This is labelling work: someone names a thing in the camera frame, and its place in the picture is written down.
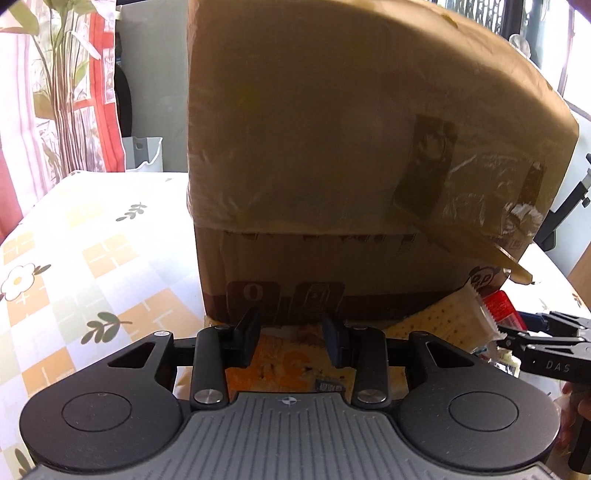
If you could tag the orange snack packet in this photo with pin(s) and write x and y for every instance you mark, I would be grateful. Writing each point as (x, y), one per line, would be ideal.
(286, 364)

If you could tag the cardboard box with plastic liner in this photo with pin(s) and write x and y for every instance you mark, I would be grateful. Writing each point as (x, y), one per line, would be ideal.
(323, 161)

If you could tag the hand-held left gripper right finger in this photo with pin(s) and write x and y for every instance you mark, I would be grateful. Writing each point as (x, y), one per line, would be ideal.
(334, 344)

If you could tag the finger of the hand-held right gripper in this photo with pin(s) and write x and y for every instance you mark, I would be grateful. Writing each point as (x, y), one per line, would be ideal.
(521, 340)
(531, 321)

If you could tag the white plastic container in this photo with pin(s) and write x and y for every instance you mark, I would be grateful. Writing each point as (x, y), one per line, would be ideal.
(143, 154)

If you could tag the floral checked tablecloth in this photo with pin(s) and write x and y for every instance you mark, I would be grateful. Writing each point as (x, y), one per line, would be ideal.
(92, 230)

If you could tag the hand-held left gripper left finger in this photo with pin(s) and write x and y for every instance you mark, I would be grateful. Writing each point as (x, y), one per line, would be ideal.
(247, 337)

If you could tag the red snack packet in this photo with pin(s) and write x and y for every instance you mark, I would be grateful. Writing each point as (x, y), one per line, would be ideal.
(501, 307)

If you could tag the printed curtain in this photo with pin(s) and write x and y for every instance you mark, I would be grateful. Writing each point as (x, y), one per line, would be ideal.
(69, 92)

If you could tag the black exercise bike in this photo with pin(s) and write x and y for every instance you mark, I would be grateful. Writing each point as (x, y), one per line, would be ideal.
(561, 212)

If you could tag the person's right hand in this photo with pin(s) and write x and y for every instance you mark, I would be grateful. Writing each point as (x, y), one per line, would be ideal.
(569, 415)

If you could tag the black framed window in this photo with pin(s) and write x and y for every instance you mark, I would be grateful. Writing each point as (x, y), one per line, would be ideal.
(485, 14)

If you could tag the white rounded object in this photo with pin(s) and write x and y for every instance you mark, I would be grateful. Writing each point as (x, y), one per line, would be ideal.
(521, 45)

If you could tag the pale cracker packet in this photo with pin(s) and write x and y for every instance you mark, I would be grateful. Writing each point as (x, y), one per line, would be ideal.
(434, 318)

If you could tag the brown board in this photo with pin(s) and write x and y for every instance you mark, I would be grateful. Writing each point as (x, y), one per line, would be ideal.
(581, 277)

